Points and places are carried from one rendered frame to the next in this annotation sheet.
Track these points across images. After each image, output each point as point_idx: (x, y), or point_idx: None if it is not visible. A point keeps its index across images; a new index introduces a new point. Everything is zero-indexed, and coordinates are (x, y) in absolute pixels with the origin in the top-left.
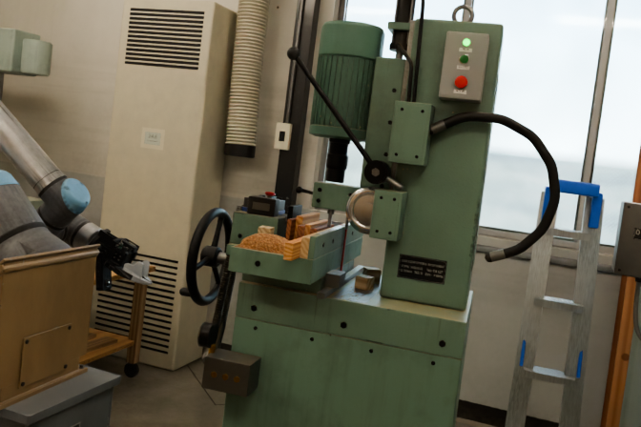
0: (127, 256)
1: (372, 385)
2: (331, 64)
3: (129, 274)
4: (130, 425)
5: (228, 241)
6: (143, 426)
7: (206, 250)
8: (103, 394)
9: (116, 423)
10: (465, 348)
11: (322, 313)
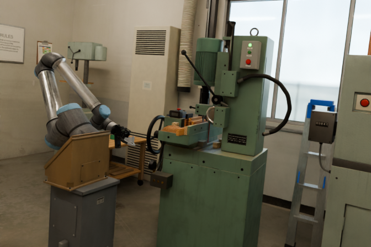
0: (125, 135)
1: (215, 186)
2: (200, 55)
3: (126, 141)
4: (136, 204)
5: None
6: (142, 204)
7: (155, 132)
8: (112, 186)
9: (131, 203)
10: (259, 172)
11: (195, 156)
